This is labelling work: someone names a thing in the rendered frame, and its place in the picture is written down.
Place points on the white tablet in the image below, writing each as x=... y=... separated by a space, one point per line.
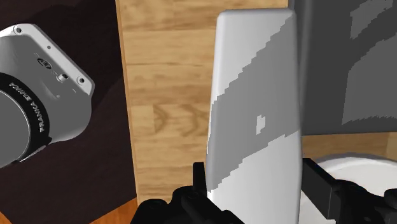
x=254 y=93

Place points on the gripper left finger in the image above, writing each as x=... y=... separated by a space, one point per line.
x=186 y=206

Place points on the white round bowl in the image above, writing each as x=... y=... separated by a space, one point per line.
x=363 y=173

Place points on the dark robot stand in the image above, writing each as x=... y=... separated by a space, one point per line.
x=77 y=173

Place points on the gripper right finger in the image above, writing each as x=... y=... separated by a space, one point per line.
x=350 y=201

